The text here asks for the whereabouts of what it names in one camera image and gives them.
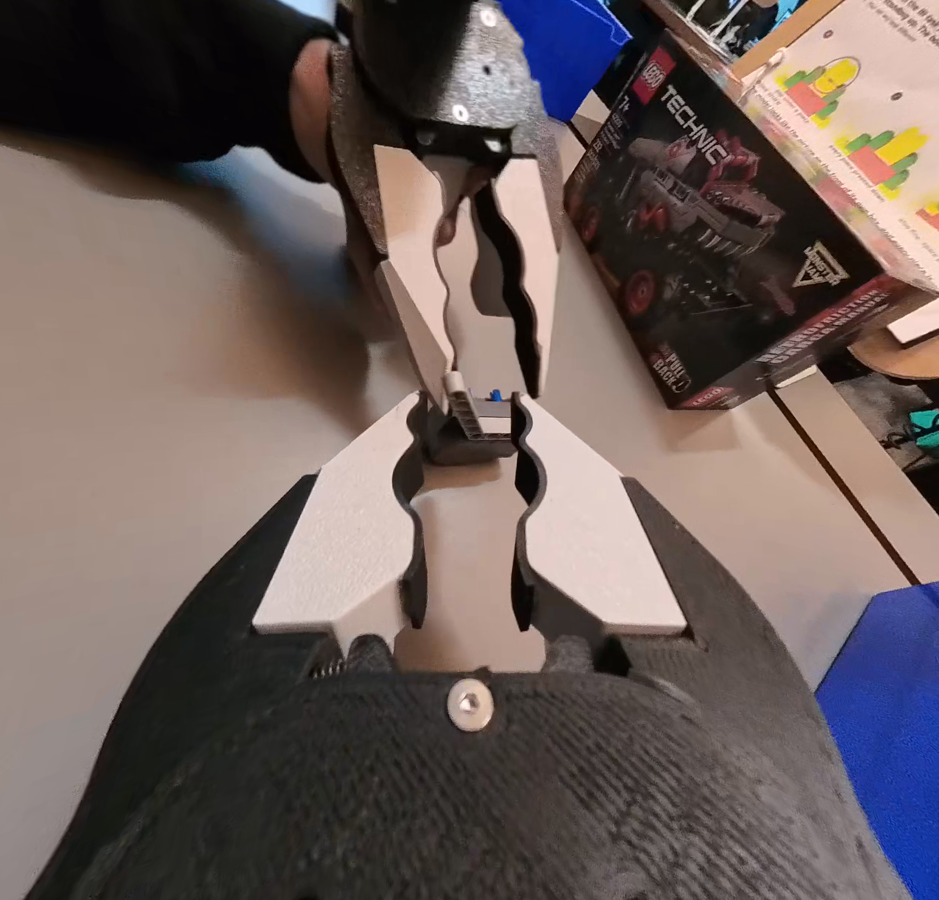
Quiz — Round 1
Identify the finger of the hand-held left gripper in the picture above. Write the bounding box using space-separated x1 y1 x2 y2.
469 155 561 401
373 145 462 413

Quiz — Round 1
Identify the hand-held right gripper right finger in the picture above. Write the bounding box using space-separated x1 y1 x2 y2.
510 393 689 658

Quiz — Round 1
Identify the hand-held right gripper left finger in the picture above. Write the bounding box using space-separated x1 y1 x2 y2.
251 393 429 658

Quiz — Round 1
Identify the grey lego chassis assembly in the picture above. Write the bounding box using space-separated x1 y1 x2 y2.
425 371 516 467

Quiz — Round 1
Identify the blue plastic storage bin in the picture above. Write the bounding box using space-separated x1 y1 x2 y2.
477 0 633 124
814 581 939 900

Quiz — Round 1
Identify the person's left forearm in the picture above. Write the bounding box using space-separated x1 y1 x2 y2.
0 0 346 182

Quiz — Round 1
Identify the black lego set box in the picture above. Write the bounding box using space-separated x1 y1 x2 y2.
563 29 914 411

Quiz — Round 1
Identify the person's left hand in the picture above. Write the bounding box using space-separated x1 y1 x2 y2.
290 38 349 184

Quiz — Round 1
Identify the clear acrylic picture stand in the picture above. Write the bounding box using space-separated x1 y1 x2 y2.
686 0 758 43

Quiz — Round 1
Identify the printed instruction sheet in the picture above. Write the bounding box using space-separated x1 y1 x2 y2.
741 0 939 294

